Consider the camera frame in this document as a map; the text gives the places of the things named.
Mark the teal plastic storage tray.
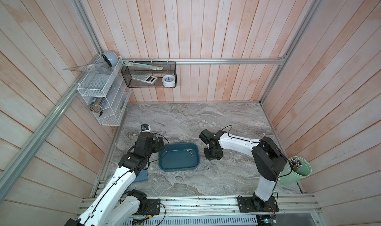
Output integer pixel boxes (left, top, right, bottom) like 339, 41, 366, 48
158, 143, 200, 172

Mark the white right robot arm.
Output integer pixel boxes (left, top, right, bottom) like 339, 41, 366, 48
199, 129, 288, 214

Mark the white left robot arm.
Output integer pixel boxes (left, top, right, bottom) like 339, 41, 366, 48
65, 130, 166, 226

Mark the metal cylinder in shelf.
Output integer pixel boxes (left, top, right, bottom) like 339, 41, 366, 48
88, 97, 104, 113

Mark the white calculator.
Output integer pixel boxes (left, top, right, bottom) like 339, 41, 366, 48
132, 75, 158, 84

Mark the white tape roll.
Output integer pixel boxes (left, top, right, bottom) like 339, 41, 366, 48
162, 75, 176, 88

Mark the clear straight ruler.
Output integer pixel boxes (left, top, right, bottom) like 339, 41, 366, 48
123, 61, 163, 71

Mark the green pen holder cup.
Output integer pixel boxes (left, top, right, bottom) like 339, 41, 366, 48
279, 156, 312, 185

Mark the clear triangle ruler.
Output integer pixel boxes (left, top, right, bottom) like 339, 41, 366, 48
64, 63, 111, 75

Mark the grey round desk clock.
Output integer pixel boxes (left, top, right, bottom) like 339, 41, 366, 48
102, 51, 119, 68

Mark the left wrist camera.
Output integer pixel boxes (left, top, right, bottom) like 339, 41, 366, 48
140, 124, 151, 132

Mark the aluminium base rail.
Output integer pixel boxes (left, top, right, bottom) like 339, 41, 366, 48
74, 194, 323, 226

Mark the white wire mesh shelf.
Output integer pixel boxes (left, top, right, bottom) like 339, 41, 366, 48
77, 56, 132, 126

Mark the black wire mesh basket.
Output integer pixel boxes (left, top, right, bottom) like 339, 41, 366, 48
121, 61, 178, 88

